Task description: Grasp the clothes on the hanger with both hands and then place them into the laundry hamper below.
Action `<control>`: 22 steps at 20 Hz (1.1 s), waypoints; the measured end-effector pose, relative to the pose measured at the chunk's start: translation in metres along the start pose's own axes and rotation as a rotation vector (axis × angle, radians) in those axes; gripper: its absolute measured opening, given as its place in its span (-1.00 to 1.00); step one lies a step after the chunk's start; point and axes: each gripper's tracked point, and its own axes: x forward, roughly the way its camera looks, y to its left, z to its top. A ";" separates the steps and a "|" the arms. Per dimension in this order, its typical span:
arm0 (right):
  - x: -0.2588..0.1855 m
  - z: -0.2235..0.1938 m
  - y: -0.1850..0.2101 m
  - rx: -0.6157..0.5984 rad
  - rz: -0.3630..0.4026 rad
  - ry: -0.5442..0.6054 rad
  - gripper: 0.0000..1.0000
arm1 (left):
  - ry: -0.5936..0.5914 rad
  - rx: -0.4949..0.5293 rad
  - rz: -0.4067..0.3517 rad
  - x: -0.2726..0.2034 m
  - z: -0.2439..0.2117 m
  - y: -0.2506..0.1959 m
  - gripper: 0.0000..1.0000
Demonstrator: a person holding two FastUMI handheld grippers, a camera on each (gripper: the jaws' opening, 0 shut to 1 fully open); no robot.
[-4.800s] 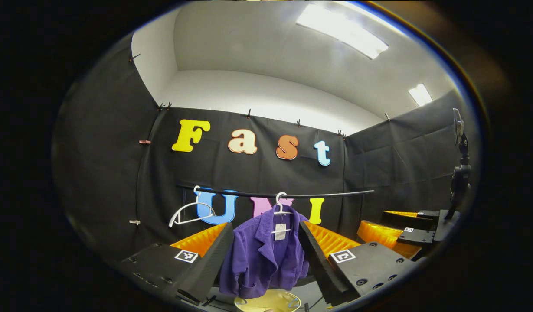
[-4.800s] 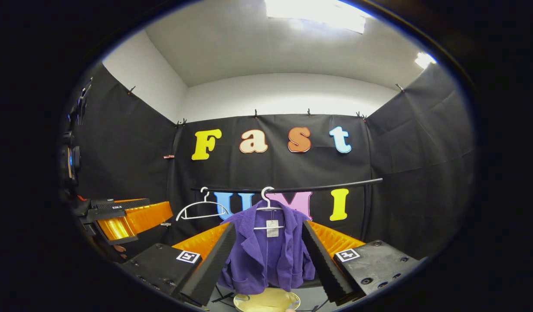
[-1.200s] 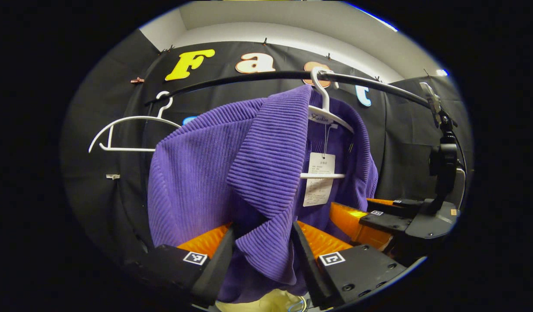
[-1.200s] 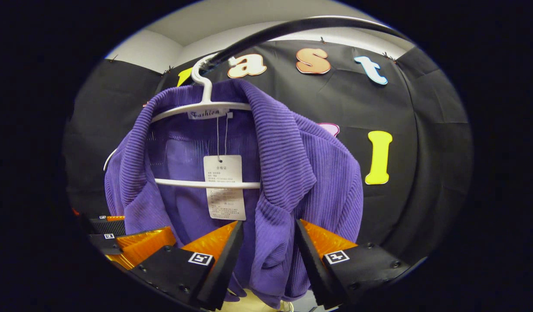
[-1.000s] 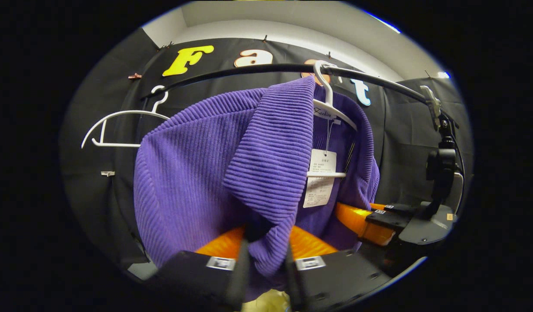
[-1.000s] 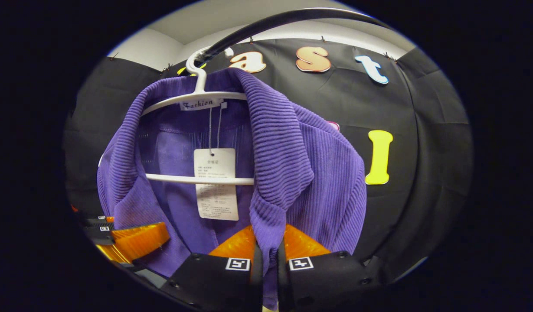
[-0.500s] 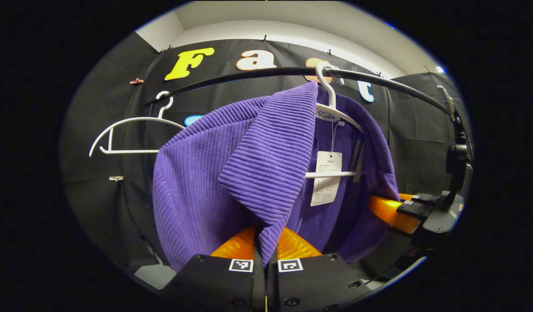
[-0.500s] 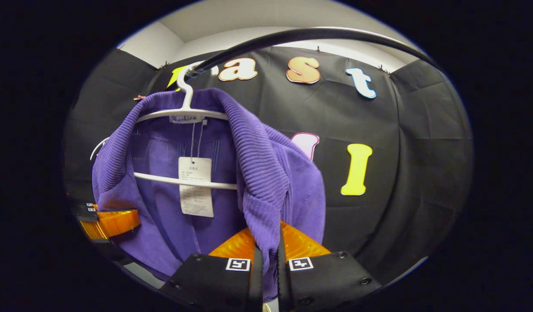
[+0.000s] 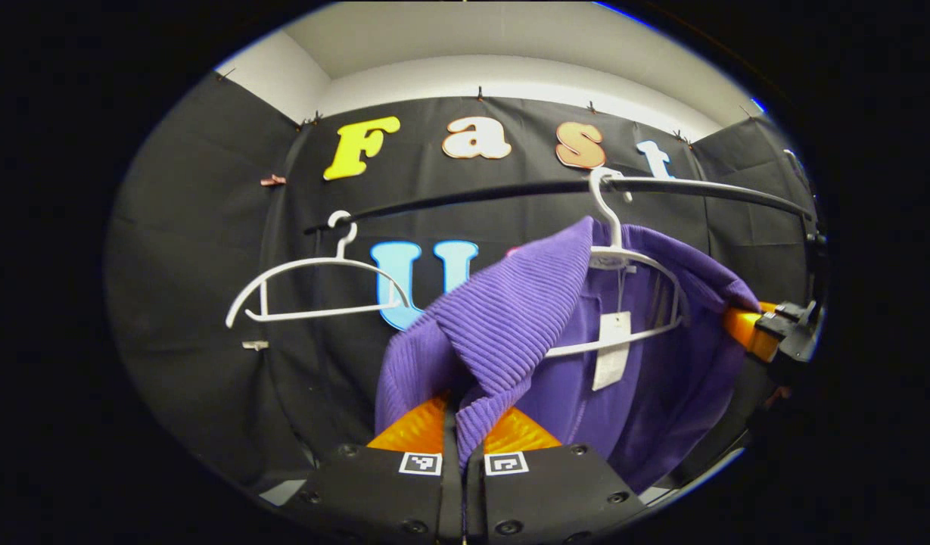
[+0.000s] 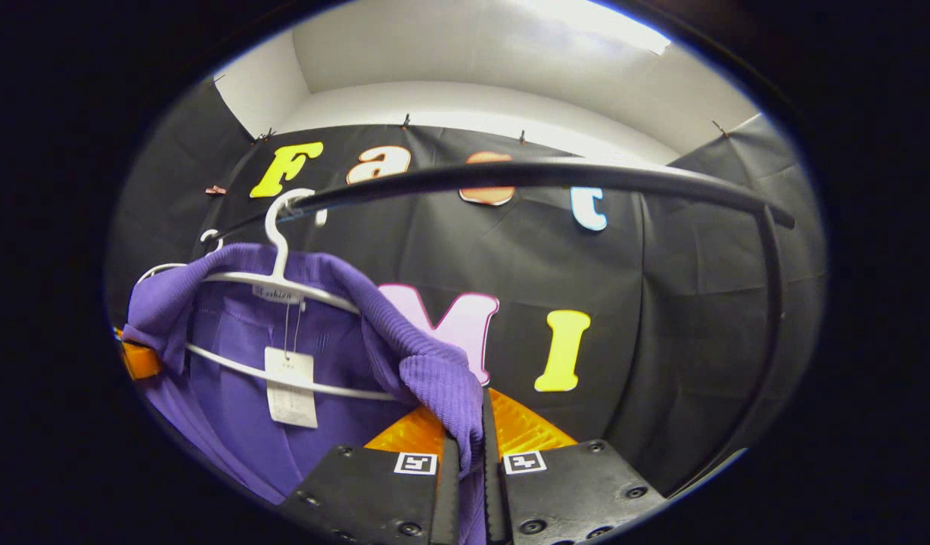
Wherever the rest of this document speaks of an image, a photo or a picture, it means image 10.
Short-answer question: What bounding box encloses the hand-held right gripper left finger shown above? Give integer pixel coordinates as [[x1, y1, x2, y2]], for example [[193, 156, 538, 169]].
[[278, 405, 462, 545]]

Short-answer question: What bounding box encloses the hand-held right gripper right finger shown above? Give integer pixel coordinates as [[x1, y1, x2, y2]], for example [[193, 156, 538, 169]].
[[480, 386, 667, 545]]

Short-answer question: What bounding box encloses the purple jacket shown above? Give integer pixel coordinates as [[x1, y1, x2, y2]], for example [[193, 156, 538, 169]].
[[120, 242, 487, 545]]

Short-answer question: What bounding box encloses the white paper garment tag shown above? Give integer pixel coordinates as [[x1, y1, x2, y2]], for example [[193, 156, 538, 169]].
[[264, 347, 319, 429]]

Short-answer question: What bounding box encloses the row of black clips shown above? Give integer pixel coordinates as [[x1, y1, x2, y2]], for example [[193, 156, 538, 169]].
[[211, 72, 732, 145]]

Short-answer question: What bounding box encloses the large ceiling light panel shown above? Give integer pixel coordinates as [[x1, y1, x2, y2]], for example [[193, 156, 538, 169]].
[[525, 0, 673, 55]]

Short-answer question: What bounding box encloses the black clothes rail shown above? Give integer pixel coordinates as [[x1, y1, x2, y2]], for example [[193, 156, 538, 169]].
[[207, 157, 797, 500]]

